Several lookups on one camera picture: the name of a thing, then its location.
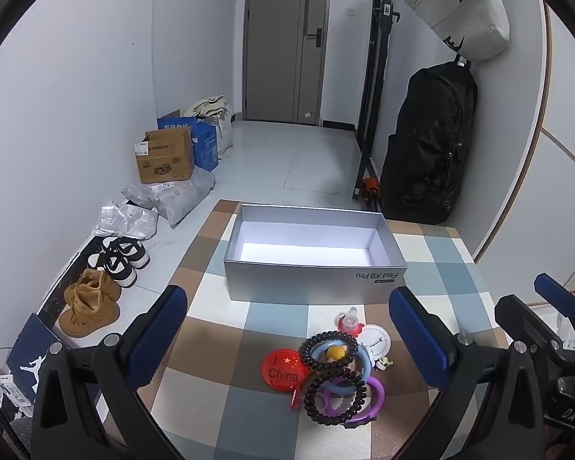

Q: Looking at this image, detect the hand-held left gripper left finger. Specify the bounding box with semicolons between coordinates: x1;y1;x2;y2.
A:
31;285;189;460

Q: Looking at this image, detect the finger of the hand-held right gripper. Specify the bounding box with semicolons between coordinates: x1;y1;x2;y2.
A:
494;294;575;370
533;272;575;327

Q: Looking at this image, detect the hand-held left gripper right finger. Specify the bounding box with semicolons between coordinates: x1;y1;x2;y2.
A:
388;286;547;460

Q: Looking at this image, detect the white round badge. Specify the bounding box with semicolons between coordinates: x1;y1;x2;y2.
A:
359;324;390;359

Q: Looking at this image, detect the purple bracelet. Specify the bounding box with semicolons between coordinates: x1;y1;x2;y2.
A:
323;376;385;429

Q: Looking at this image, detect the small red bottle charm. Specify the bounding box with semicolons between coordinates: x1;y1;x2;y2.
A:
336;307;366;337

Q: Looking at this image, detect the blue bracelet with yellow caps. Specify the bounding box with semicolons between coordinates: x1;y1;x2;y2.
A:
311;340;375;394

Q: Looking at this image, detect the black spiral hair tie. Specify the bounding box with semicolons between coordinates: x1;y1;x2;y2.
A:
303;375;369;426
298;330;360;372

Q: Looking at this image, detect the red round badge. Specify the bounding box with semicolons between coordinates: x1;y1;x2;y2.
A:
260;348;312;388

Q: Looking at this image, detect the grey cardboard box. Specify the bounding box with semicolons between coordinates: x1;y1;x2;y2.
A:
223;202;409;306

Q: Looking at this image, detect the tan boot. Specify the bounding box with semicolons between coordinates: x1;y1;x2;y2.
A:
64;268;122;312
57;297;120;337

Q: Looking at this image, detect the black and white sneaker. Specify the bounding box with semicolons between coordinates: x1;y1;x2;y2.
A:
96;236;151;269
87;251;138;289

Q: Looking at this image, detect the black marbled shoe mat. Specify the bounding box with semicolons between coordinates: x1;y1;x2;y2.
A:
37;237;106;329

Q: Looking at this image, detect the checkered tablecloth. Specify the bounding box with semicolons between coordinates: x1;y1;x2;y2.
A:
139;199;513;460

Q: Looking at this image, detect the silver plastic package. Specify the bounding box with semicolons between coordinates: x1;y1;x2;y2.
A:
95;204;160;241

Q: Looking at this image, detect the blue Jordan shoe box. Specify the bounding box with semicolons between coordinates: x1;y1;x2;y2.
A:
6;314;101;422

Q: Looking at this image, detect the grey plastic mailer bag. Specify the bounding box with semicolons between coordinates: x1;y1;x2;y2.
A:
156;170;216;228
122;179;173;210

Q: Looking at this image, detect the white power strip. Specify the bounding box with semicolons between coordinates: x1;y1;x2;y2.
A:
0;369;34;406

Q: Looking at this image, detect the brown cardboard box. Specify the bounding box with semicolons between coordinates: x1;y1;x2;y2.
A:
134;127;196;185

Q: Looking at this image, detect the black backpack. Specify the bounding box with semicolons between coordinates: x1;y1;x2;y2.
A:
379;62;479;225

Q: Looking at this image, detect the blue cardboard box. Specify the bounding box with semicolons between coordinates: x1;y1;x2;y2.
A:
156;110;220;172

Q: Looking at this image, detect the beige cloth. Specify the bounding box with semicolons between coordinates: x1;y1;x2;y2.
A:
184;96;228;118

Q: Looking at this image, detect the black metal rack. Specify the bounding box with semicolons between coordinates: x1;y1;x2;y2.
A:
353;0;401;202

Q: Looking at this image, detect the white hanging bag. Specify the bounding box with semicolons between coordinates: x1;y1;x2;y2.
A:
405;0;511;62

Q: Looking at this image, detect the grey door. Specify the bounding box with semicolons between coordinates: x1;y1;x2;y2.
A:
242;0;331;125

